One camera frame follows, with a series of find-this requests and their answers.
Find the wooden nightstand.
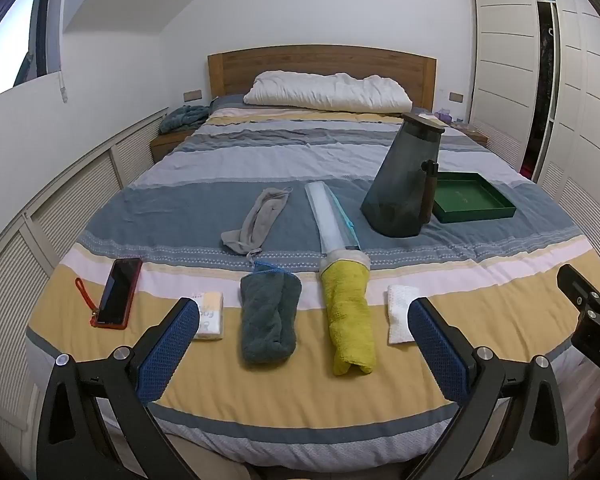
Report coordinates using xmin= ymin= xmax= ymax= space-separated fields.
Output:
xmin=150 ymin=130 xmax=201 ymax=163
xmin=462 ymin=125 xmax=490 ymax=147

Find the red wrist strap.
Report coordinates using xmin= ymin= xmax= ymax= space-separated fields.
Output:
xmin=75 ymin=277 xmax=101 ymax=318

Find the teal knitted blanket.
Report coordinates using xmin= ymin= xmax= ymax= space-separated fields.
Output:
xmin=158 ymin=105 xmax=212 ymax=135

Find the white pillow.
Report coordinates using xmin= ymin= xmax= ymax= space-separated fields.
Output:
xmin=243 ymin=71 xmax=413 ymax=113

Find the light grey cloth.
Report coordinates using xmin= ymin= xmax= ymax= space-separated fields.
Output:
xmin=221 ymin=186 xmax=293 ymax=261

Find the white waffle cloth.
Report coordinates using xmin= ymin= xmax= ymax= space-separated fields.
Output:
xmin=386 ymin=284 xmax=421 ymax=345

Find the bed with striped bedspread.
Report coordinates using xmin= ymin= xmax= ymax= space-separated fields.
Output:
xmin=17 ymin=92 xmax=600 ymax=473

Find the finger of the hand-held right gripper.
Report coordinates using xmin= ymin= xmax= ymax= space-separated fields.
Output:
xmin=556 ymin=264 xmax=600 ymax=313

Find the smartphone in red case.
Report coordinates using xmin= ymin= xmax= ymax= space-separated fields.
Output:
xmin=91 ymin=258 xmax=144 ymax=330

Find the dark grey towel blue edge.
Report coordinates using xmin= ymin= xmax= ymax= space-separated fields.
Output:
xmin=239 ymin=260 xmax=302 ymax=366

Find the green tray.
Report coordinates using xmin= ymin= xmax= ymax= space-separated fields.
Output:
xmin=430 ymin=171 xmax=517 ymax=224

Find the white wardrobe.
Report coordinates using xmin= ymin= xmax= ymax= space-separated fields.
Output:
xmin=467 ymin=0 xmax=600 ymax=221

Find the yellow towel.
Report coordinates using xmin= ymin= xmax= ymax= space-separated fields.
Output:
xmin=320 ymin=256 xmax=376 ymax=377

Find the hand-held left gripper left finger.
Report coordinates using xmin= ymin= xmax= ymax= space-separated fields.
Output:
xmin=36 ymin=297 xmax=201 ymax=480

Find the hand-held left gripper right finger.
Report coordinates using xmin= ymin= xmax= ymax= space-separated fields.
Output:
xmin=406 ymin=297 xmax=570 ymax=480

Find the dark smoked pitcher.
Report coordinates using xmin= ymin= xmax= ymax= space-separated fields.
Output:
xmin=360 ymin=112 xmax=447 ymax=238

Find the wooden headboard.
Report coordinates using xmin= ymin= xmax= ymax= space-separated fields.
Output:
xmin=207 ymin=45 xmax=438 ymax=111

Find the white yellow tissue packet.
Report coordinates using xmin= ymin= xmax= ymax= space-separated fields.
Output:
xmin=190 ymin=291 xmax=225 ymax=341

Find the white louvered wall cabinet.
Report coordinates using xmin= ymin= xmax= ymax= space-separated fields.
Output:
xmin=0 ymin=107 xmax=171 ymax=461

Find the window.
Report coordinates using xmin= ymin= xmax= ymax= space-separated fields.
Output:
xmin=0 ymin=0 xmax=63 ymax=103

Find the blue grey pillow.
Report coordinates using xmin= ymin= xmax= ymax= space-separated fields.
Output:
xmin=210 ymin=94 xmax=247 ymax=111

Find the clear plastic bag roll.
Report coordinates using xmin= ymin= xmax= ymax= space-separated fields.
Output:
xmin=304 ymin=180 xmax=361 ymax=261

